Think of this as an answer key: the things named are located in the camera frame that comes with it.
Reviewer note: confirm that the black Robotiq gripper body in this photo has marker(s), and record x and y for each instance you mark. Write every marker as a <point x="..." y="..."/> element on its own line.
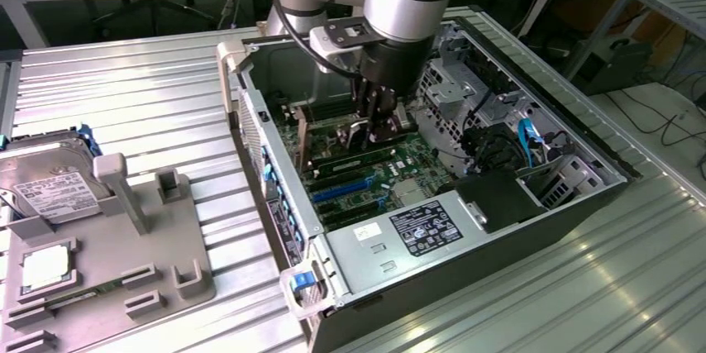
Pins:
<point x="393" y="65"/>

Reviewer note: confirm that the green Dell motherboard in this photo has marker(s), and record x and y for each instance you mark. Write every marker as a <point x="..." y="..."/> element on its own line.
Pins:
<point x="411" y="154"/>

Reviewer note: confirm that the silver drive cage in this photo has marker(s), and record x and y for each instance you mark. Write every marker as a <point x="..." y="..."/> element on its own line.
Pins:
<point x="448" y="98"/>

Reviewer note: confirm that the installed green RAM stick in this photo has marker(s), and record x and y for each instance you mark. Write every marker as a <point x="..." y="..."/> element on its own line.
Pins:
<point x="349" y="165"/>

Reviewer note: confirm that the silver chipset heatsink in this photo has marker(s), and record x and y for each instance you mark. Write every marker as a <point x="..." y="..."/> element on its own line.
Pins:
<point x="408" y="191"/>

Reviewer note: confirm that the blue expansion slot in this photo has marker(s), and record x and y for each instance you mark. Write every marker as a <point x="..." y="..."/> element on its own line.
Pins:
<point x="341" y="189"/>

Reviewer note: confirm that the black plastic shroud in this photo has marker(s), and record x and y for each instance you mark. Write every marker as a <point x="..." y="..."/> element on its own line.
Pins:
<point x="496" y="200"/>

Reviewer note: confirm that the grey power supply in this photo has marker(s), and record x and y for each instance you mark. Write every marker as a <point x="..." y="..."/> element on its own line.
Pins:
<point x="375" y="262"/>

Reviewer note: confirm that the open black PC case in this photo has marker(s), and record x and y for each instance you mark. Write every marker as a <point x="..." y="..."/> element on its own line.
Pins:
<point x="496" y="270"/>

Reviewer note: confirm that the black box device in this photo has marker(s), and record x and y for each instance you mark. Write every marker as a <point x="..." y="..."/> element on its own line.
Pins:
<point x="623" y="63"/>

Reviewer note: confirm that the blue case latch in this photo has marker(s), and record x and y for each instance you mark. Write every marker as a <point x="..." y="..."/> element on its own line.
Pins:
<point x="300" y="280"/>

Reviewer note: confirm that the black tripod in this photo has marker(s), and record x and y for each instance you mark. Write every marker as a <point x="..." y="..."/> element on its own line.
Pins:
<point x="160" y="10"/>

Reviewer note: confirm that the blue disk caddy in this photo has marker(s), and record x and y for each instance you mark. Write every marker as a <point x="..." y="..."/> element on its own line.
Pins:
<point x="88" y="138"/>

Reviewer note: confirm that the grey parts rack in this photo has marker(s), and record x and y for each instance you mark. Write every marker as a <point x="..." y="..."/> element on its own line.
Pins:
<point x="109" y="254"/>

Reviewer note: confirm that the silver hard disk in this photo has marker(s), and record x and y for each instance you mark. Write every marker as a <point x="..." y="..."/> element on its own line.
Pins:
<point x="49" y="179"/>

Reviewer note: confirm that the loose green RAM stick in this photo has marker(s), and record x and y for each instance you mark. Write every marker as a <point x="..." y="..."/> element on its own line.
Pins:
<point x="82" y="294"/>

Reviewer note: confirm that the silver CPU chip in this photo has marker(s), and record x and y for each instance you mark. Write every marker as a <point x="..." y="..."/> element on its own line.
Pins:
<point x="48" y="266"/>

